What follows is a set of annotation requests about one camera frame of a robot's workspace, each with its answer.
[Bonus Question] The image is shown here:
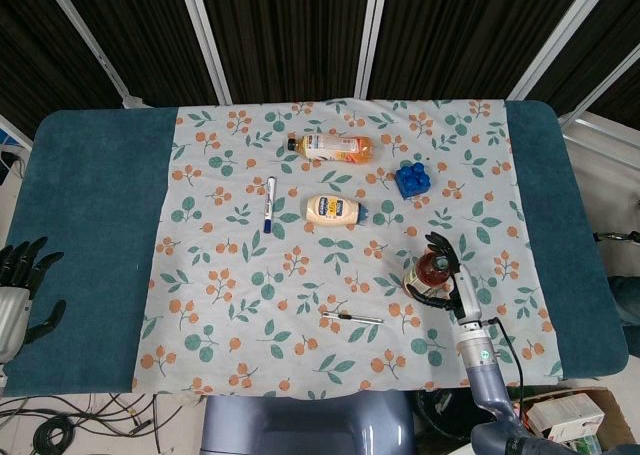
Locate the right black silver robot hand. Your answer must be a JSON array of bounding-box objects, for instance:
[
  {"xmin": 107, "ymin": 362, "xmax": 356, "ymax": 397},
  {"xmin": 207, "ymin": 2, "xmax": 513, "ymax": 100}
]
[{"xmin": 405, "ymin": 231, "xmax": 484, "ymax": 325}]

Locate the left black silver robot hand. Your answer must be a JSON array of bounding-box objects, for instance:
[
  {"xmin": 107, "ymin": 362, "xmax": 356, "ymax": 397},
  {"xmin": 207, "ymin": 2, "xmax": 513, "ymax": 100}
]
[{"xmin": 0, "ymin": 236, "xmax": 67, "ymax": 364}]

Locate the brown sauce jar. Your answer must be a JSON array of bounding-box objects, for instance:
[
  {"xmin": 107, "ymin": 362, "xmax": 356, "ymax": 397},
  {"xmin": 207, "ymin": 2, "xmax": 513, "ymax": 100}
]
[{"xmin": 402, "ymin": 247, "xmax": 454, "ymax": 299}]

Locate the mayonnaise squeeze bottle blue cap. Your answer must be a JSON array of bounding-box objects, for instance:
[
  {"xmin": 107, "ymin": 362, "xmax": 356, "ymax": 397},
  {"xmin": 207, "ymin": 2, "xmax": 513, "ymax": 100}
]
[{"xmin": 306, "ymin": 194, "xmax": 372, "ymax": 227}]

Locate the orange juice bottle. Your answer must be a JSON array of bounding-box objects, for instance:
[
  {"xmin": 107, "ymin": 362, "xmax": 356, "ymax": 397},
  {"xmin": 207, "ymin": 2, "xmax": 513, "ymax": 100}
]
[{"xmin": 286, "ymin": 133, "xmax": 376, "ymax": 167}]

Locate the teal table cover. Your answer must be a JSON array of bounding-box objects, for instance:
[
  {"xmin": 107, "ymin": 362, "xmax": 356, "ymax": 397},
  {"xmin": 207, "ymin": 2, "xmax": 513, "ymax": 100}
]
[{"xmin": 2, "ymin": 99, "xmax": 630, "ymax": 399}]

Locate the silver pen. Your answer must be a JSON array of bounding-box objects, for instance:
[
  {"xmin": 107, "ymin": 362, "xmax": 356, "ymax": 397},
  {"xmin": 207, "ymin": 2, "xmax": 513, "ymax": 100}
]
[{"xmin": 322, "ymin": 311, "xmax": 385, "ymax": 325}]

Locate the blue toy building block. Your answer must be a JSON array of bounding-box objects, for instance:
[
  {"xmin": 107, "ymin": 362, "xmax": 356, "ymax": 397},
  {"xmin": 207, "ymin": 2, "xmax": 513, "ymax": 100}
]
[{"xmin": 394, "ymin": 162, "xmax": 433, "ymax": 198}]

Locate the white carton box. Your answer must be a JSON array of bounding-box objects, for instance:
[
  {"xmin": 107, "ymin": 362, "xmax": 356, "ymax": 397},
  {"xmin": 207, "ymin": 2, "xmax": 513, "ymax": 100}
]
[{"xmin": 527, "ymin": 393, "xmax": 607, "ymax": 434}]

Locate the floral tablecloth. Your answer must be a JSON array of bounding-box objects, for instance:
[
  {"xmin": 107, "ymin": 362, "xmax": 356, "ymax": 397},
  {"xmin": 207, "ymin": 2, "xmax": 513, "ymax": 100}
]
[{"xmin": 131, "ymin": 97, "xmax": 566, "ymax": 402}]

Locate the cardboard box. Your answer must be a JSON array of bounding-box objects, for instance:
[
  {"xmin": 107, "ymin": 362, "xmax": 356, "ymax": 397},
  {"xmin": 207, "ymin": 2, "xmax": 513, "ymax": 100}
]
[{"xmin": 509, "ymin": 385, "xmax": 634, "ymax": 455}]

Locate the blue-grey robot torso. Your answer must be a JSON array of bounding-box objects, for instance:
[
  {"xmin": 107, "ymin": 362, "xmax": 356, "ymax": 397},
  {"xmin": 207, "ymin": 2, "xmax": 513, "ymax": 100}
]
[{"xmin": 199, "ymin": 389, "xmax": 417, "ymax": 455}]

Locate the white blue marker pen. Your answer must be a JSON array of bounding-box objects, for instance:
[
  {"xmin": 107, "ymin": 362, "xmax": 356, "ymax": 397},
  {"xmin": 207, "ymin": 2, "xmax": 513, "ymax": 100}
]
[{"xmin": 263, "ymin": 176, "xmax": 278, "ymax": 235}]

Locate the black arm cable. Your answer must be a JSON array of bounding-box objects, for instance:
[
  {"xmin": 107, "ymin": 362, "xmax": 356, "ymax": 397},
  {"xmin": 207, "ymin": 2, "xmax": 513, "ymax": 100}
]
[{"xmin": 482, "ymin": 316, "xmax": 526, "ymax": 416}]

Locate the black coiled floor cable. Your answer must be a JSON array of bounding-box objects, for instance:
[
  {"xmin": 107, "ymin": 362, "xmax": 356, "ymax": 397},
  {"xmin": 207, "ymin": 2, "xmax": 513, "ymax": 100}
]
[{"xmin": 31, "ymin": 416, "xmax": 77, "ymax": 455}]

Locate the dark partition panel white frame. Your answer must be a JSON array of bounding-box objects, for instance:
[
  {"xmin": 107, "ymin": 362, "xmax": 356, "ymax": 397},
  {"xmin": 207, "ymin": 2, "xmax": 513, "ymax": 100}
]
[
  {"xmin": 554, "ymin": 0, "xmax": 640, "ymax": 129},
  {"xmin": 42, "ymin": 0, "xmax": 232, "ymax": 109},
  {"xmin": 358, "ymin": 0, "xmax": 619, "ymax": 102},
  {"xmin": 0, "ymin": 0, "xmax": 127, "ymax": 137},
  {"xmin": 178, "ymin": 0, "xmax": 389, "ymax": 104}
]

